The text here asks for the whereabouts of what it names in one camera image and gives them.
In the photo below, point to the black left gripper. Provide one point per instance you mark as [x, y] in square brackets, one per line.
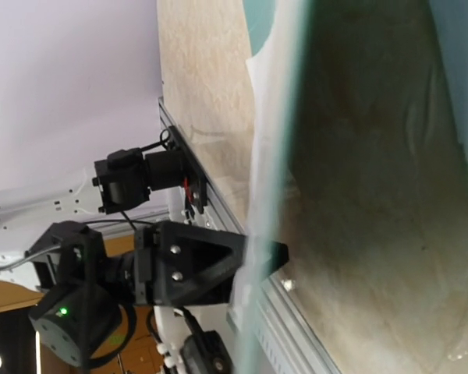
[175, 265]

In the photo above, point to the paper sheets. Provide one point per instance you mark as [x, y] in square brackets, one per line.
[270, 71]

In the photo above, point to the dark teal folder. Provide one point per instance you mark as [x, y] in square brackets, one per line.
[360, 173]

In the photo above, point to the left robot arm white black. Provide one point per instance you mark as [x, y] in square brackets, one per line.
[41, 250]

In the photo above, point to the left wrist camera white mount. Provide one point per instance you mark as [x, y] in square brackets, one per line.
[202, 351]

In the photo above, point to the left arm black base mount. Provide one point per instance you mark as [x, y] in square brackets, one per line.
[126, 178]

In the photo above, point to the front aluminium rail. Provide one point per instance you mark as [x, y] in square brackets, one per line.
[272, 336]

